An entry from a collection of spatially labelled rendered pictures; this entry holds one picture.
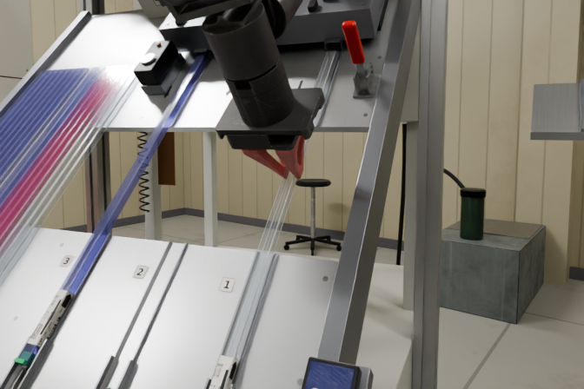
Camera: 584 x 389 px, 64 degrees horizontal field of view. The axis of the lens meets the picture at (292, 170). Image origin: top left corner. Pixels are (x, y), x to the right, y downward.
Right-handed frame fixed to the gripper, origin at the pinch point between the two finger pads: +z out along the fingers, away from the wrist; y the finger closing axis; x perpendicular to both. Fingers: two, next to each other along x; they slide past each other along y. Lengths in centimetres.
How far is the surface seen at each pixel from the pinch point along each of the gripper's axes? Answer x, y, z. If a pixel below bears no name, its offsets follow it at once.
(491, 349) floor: -64, -24, 184
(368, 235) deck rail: 6.8, -10.0, 1.9
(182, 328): 19.4, 6.1, 2.3
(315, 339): 18.0, -7.2, 2.3
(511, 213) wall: -193, -36, 248
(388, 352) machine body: 2.9, -6.5, 40.4
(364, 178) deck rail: 1.1, -8.8, -0.3
